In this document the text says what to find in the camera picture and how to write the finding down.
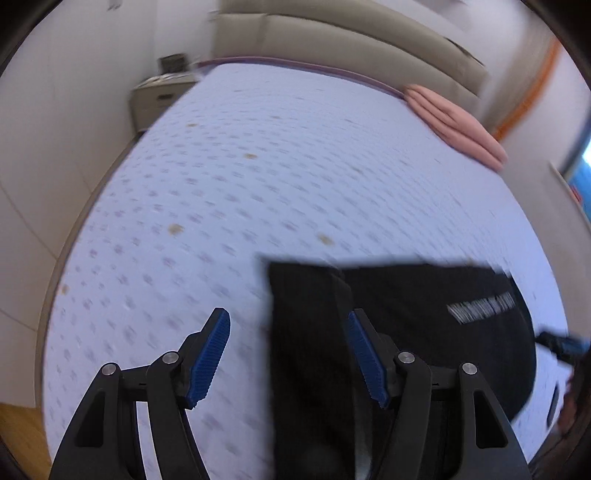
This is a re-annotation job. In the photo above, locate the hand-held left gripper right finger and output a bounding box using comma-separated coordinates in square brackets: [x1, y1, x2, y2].
[346, 309, 532, 480]

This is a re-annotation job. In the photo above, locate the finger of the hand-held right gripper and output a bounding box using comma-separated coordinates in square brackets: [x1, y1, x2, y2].
[536, 330, 590, 366]

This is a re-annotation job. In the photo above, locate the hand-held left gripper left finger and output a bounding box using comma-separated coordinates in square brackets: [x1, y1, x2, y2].
[48, 307, 232, 480]

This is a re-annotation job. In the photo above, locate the black hooded jacket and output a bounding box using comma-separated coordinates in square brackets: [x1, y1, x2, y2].
[263, 258, 539, 480]

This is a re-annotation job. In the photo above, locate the bed with floral sheet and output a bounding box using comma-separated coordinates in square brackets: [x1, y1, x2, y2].
[34, 58, 570, 480]

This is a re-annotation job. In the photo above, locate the grey framed window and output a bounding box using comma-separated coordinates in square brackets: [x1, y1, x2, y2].
[561, 134, 591, 206]

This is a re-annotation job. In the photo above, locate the folded pink blanket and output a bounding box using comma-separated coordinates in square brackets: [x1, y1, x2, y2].
[404, 83, 509, 174]

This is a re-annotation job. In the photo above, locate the beige and orange curtain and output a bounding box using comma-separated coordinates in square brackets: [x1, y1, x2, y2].
[489, 32, 563, 145]

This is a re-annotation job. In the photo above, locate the beige nightstand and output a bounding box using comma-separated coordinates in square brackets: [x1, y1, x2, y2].
[129, 74, 200, 133]

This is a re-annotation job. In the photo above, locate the beige padded headboard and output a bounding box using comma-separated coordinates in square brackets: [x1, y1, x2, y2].
[215, 11, 490, 100]

